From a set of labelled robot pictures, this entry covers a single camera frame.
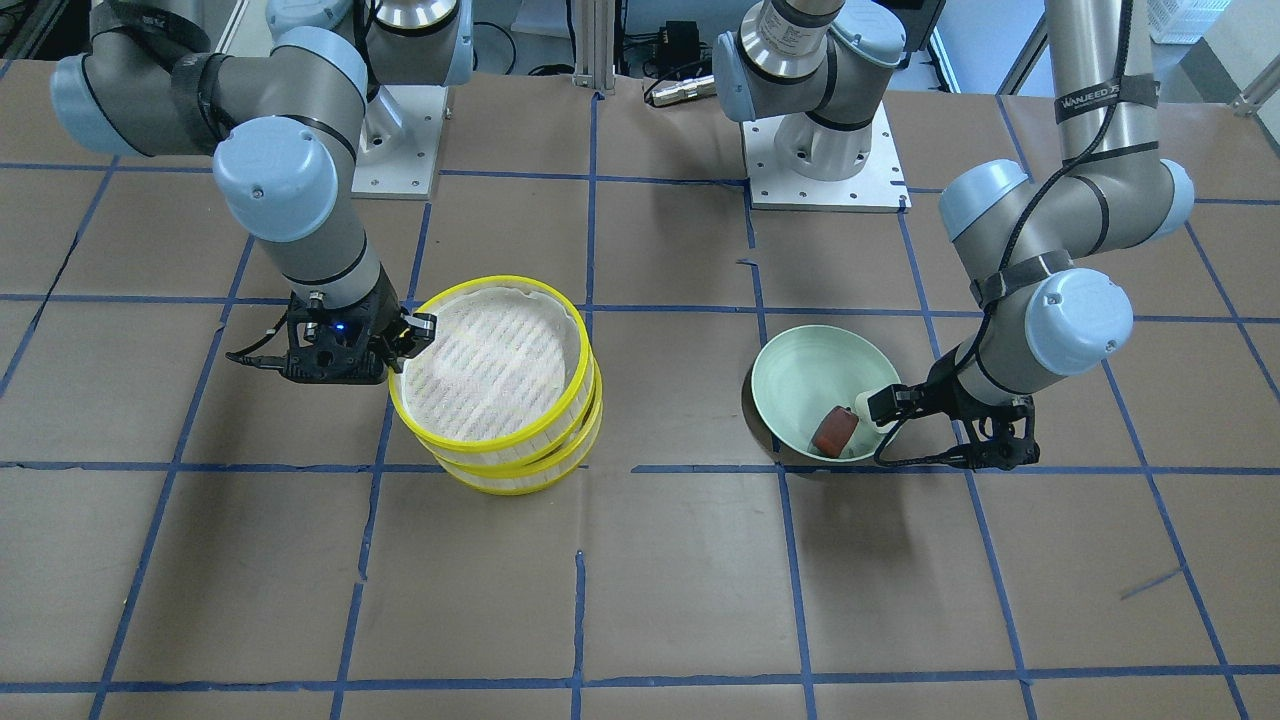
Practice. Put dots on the white plastic crate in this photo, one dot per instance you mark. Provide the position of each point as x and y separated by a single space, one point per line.
1182 22

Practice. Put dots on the brown bun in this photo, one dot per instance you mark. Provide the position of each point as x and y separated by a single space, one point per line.
835 432

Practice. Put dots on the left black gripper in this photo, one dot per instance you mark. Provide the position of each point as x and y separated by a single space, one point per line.
943 393

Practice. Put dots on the black power adapter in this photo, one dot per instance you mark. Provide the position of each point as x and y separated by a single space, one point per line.
677 44

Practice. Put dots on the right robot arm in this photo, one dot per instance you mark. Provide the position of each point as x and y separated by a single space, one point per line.
284 132

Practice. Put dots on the light green plate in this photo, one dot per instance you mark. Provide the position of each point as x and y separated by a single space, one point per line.
798 376

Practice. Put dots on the aluminium frame post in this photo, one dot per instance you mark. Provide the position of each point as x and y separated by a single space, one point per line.
593 36

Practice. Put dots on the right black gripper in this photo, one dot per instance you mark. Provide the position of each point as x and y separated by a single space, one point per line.
382 312

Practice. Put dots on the yellow steamer layer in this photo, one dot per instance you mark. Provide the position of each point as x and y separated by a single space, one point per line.
540 461
509 376

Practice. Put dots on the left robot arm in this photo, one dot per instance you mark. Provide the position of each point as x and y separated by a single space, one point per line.
823 66

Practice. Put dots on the silver cable connector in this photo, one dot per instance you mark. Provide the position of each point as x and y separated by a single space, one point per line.
686 90

